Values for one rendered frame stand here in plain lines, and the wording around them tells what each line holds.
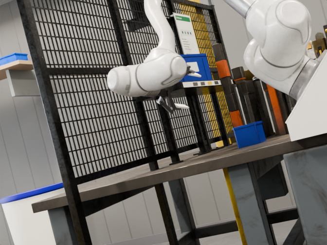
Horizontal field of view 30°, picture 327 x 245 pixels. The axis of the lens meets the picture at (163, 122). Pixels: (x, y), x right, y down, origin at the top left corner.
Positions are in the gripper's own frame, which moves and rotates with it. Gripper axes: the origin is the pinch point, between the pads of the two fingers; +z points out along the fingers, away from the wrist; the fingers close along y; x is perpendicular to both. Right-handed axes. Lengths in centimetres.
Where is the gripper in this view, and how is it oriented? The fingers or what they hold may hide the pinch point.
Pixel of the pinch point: (190, 91)
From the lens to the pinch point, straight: 241.0
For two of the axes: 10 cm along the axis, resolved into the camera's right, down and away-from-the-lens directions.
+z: 6.9, 0.6, 7.2
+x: 6.4, 4.2, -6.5
